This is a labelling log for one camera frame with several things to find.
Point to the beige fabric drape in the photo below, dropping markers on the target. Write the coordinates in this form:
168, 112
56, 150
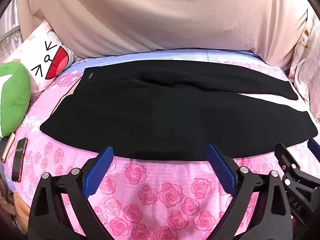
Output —
150, 17

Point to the rose gold smartphone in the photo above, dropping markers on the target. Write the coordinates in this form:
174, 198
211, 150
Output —
8, 146

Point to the brown cloth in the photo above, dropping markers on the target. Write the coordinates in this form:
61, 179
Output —
6, 202

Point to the black pants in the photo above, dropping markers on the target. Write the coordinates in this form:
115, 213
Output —
150, 120

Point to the wooden bed frame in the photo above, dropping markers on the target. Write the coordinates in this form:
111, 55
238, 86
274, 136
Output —
20, 212

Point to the green plush pillow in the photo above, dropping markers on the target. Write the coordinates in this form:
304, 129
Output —
12, 100

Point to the pink floral bed sheet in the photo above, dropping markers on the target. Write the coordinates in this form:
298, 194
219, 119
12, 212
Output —
155, 180

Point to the metal rail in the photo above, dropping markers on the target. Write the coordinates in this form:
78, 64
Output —
10, 33

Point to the pale floral quilt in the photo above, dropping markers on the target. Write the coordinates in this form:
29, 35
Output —
305, 62

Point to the white cartoon face pillow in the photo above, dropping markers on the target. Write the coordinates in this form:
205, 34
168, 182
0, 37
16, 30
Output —
37, 50

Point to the silver curtain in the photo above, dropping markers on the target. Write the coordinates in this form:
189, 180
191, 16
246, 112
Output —
11, 15

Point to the dark smartphone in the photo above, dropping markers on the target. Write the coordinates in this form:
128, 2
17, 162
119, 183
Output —
20, 157

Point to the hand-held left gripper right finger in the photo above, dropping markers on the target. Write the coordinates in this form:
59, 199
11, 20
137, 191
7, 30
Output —
222, 170

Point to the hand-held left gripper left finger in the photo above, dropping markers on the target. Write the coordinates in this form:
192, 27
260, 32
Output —
100, 170

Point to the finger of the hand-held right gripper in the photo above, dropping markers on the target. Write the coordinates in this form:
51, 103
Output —
287, 157
314, 145

